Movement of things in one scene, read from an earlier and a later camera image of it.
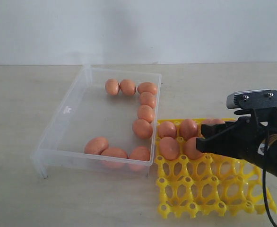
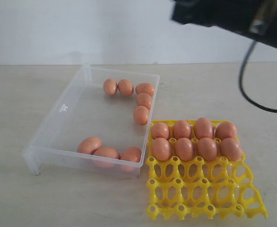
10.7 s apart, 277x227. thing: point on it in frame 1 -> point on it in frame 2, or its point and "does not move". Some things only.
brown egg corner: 140,152 -> 130,159
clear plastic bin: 106,122 does not move
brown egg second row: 112,86 does not move
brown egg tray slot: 167,129 -> 160,130
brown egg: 169,148 -> 161,149
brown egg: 190,149 -> 185,149
